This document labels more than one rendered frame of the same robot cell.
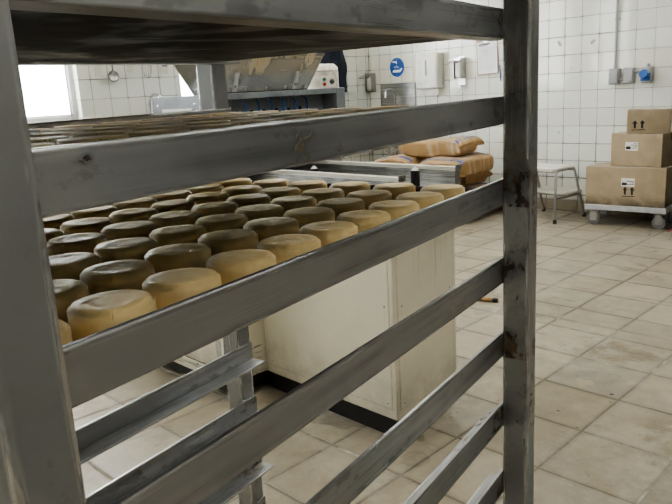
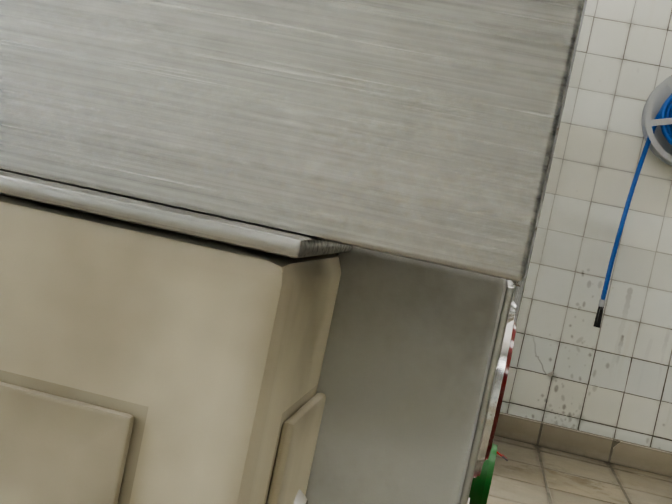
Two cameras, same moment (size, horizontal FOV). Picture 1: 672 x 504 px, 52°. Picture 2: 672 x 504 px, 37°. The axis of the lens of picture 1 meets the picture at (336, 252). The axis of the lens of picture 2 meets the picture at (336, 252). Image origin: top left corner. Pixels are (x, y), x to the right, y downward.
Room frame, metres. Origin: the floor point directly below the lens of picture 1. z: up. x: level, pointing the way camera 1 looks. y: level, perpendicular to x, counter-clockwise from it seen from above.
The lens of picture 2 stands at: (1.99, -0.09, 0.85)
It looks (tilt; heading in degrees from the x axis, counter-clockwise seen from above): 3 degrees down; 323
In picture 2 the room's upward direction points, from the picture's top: 12 degrees clockwise
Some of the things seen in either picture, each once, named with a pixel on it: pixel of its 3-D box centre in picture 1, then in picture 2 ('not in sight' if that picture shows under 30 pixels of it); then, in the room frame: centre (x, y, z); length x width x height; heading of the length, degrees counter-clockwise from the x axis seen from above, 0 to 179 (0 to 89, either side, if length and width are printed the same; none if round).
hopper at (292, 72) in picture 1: (251, 74); not in sight; (2.84, 0.30, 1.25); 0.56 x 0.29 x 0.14; 134
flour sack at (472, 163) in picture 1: (458, 163); not in sight; (6.15, -1.14, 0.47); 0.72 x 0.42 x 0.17; 140
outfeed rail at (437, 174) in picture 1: (268, 163); not in sight; (3.02, 0.27, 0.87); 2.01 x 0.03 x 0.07; 44
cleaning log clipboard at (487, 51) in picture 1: (488, 59); not in sight; (6.64, -1.52, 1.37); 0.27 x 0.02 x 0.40; 45
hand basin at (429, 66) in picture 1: (394, 110); not in sight; (7.23, -0.68, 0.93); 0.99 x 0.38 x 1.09; 45
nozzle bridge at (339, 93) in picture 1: (255, 135); not in sight; (2.84, 0.30, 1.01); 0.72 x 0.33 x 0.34; 134
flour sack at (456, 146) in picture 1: (439, 146); not in sight; (6.34, -0.99, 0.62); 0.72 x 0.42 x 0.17; 51
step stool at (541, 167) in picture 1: (549, 191); not in sight; (5.83, -1.85, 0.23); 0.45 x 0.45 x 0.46; 37
